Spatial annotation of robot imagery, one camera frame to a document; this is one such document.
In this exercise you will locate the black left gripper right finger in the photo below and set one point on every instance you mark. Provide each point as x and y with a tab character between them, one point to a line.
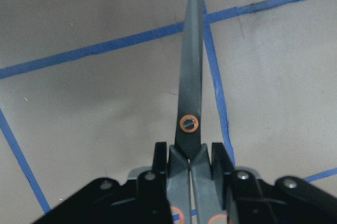
249	199

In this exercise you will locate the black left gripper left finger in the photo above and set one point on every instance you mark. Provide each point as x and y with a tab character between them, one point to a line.
142	199

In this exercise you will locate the grey orange scissors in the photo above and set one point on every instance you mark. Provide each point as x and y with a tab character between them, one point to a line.
190	181

